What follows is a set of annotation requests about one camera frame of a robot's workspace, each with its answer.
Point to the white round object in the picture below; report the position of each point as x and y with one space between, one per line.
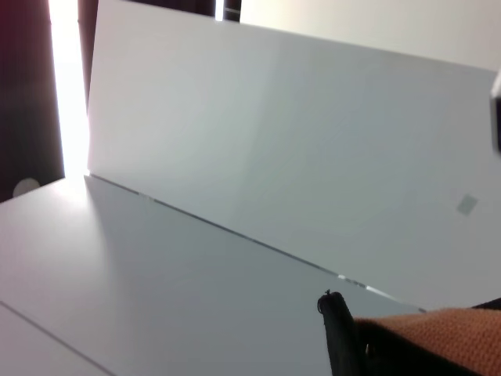
26 188

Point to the white backdrop board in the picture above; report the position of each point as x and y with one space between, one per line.
274 137

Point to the dark curtain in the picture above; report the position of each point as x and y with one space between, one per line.
27 98

